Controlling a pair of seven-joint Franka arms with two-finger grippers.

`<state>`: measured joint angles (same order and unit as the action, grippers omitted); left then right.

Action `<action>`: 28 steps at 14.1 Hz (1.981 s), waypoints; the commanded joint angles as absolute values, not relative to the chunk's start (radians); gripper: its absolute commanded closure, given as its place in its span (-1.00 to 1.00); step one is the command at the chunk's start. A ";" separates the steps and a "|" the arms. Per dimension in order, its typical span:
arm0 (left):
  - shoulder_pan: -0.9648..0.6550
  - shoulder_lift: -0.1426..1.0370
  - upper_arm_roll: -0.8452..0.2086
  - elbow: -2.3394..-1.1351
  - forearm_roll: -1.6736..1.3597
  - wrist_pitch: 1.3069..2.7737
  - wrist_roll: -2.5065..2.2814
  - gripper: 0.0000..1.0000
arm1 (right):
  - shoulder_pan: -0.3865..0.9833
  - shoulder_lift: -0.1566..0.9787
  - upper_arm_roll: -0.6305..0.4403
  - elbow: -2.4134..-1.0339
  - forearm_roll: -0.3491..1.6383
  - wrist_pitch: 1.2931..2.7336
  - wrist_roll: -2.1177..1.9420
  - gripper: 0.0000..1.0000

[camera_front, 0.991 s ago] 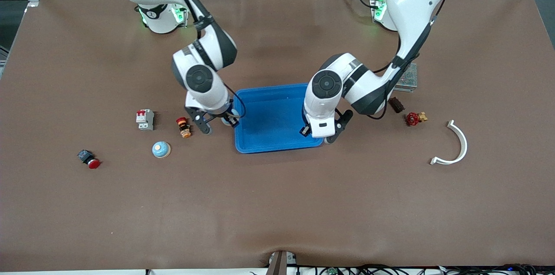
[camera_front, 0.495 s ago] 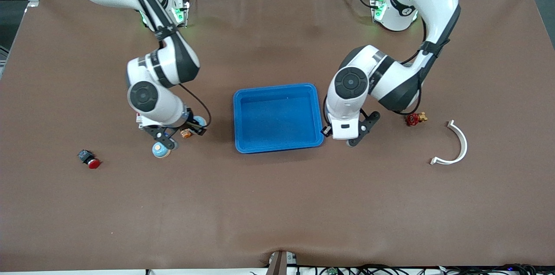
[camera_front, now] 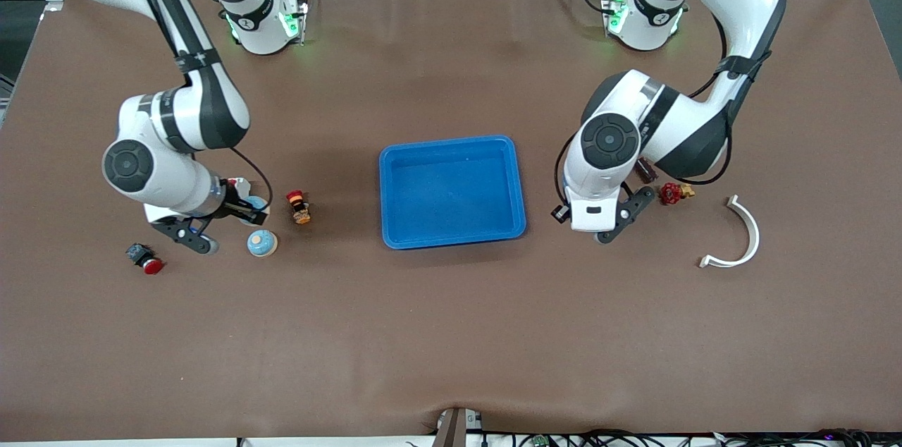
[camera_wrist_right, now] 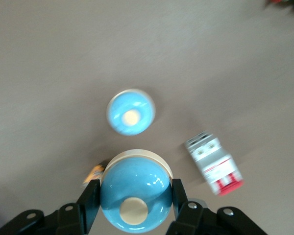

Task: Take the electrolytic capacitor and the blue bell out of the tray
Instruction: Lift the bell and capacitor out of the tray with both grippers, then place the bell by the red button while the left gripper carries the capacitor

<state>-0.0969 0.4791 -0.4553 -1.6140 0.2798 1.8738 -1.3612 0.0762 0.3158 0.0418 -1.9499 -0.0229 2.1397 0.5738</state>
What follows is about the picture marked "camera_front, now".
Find light blue call bell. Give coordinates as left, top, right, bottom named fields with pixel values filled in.
left=246, top=228, right=278, bottom=259
left=242, top=195, right=271, bottom=227

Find red mushroom push button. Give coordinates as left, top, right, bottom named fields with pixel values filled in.
left=125, top=243, right=164, bottom=276

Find blue plastic tray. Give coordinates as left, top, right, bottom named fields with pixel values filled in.
left=379, top=135, right=528, bottom=250

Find brown table cover mat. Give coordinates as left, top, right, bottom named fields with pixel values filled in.
left=0, top=0, right=902, bottom=442

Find red handle brass valve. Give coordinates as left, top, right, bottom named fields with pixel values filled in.
left=660, top=181, right=696, bottom=206

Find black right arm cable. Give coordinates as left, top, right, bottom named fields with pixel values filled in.
left=123, top=0, right=274, bottom=212

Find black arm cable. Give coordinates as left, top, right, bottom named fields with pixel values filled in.
left=620, top=13, right=772, bottom=187
left=123, top=0, right=274, bottom=212

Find orange emergency stop switch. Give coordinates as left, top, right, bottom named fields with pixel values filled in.
left=285, top=190, right=312, bottom=225

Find white curved plastic bracket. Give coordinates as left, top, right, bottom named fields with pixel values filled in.
left=698, top=195, right=761, bottom=269

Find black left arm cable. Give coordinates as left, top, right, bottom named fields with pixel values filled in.
left=620, top=13, right=772, bottom=187

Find tangled black cables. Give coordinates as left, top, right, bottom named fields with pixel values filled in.
left=486, top=428, right=875, bottom=447

